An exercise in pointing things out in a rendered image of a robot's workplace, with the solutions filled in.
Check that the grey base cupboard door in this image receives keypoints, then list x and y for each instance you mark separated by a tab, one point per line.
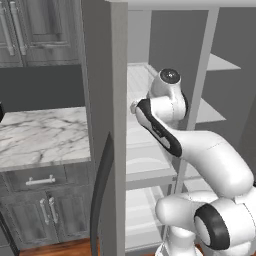
71	213
26	220

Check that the clear glass fridge shelf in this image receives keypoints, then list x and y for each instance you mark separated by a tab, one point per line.
140	213
143	160
138	80

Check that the grey fridge door with shelves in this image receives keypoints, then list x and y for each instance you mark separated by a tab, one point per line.
233	36

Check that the narrow grey drawer front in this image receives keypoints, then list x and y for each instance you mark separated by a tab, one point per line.
77	173

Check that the black object on worktop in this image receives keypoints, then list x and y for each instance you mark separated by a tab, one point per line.
1	112

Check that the pale fridge door shelf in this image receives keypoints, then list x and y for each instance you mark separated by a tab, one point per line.
220	63

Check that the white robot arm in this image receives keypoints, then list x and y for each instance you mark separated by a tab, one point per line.
213	156

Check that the grey fridge body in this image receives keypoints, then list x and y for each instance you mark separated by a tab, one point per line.
173	36

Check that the grey wall cupboard door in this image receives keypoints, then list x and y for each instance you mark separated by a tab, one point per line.
50	30
6	30

